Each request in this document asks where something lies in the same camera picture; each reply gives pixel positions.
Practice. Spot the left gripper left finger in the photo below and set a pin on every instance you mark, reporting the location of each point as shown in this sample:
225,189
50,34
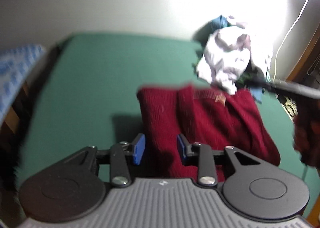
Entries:
123,155

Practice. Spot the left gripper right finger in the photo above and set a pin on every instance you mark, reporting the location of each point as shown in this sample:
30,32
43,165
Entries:
199,155

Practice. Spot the dark red knit sweater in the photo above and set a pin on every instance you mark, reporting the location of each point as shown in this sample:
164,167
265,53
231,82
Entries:
208,116

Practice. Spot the person right hand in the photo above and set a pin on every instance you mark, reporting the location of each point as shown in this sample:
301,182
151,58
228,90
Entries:
306,133

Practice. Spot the wooden wardrobe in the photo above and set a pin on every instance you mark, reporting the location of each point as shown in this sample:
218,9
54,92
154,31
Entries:
306,60

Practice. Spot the white garment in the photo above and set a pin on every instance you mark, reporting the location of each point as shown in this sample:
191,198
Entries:
227,54

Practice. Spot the green table cloth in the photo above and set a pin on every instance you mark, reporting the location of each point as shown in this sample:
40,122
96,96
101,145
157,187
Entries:
88,97

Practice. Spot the blue garment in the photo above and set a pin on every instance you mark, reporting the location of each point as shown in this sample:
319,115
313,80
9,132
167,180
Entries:
219,23

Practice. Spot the blue white patterned cloth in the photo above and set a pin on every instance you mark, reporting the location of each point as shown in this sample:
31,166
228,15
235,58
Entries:
16,66

